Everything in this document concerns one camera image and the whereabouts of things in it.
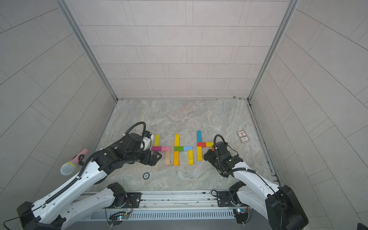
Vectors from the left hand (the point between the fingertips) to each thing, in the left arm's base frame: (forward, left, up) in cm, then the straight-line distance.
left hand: (158, 154), depth 73 cm
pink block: (+8, -1, -12) cm, 15 cm away
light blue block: (+10, -16, -13) cm, 23 cm away
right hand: (+3, -27, -13) cm, 30 cm away
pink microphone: (-11, +33, +10) cm, 36 cm away
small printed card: (+17, -52, -11) cm, 56 cm away
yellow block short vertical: (+2, -17, -13) cm, 22 cm away
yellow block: (+15, -8, -13) cm, 21 cm away
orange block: (+3, -9, -13) cm, 16 cm away
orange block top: (-1, -27, +8) cm, 28 cm away
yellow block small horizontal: (+13, -29, -15) cm, 35 cm away
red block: (+12, -24, -13) cm, 30 cm away
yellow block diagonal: (+6, -23, -13) cm, 27 cm away
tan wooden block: (+4, -3, -14) cm, 15 cm away
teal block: (+18, -23, -13) cm, 31 cm away
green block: (+9, -10, -13) cm, 19 cm away
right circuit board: (-24, -42, -14) cm, 50 cm away
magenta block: (+9, +5, -13) cm, 17 cm away
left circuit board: (-26, +17, -13) cm, 34 cm away
